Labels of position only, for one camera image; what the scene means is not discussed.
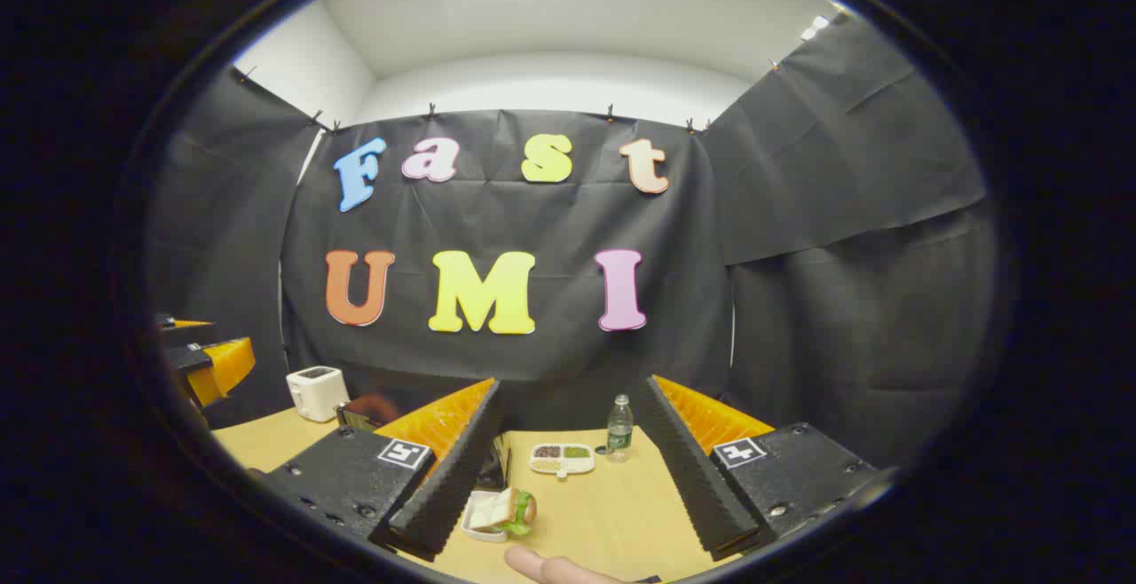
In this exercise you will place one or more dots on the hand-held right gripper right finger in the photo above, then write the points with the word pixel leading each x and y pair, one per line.
pixel 701 495

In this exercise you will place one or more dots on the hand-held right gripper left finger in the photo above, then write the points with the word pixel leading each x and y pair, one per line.
pixel 444 495

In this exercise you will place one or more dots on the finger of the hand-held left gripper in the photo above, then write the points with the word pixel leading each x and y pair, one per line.
pixel 222 366
pixel 191 323

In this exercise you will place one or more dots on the black electric oven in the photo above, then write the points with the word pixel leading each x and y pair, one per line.
pixel 493 470

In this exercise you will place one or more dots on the lettuce sandwich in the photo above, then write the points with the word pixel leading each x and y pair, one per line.
pixel 502 509

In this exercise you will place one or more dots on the small white plastic tray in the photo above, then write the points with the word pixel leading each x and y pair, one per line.
pixel 475 526

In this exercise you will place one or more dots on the white toaster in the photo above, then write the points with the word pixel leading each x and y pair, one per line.
pixel 315 393

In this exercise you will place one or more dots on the clear water bottle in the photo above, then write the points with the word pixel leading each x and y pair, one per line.
pixel 619 433

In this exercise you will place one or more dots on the white sectioned spice plate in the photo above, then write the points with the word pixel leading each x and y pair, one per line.
pixel 562 458

